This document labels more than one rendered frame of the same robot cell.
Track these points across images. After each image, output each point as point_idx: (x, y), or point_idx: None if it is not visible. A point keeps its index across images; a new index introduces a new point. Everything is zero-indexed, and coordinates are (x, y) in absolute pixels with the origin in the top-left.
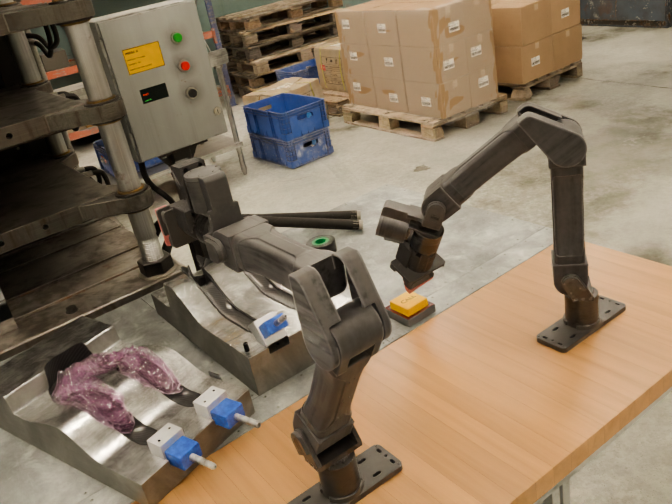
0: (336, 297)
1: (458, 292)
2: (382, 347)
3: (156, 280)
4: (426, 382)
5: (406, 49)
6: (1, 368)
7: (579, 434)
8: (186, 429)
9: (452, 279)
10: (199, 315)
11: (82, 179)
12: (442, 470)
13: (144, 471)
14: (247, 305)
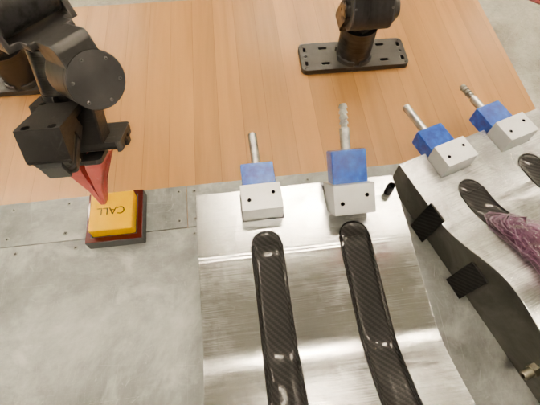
0: (209, 222)
1: (33, 216)
2: (201, 184)
3: None
4: (209, 109)
5: None
6: None
7: (171, 6)
8: (484, 148)
9: (2, 252)
10: (440, 359)
11: None
12: (275, 33)
13: (535, 120)
14: (340, 335)
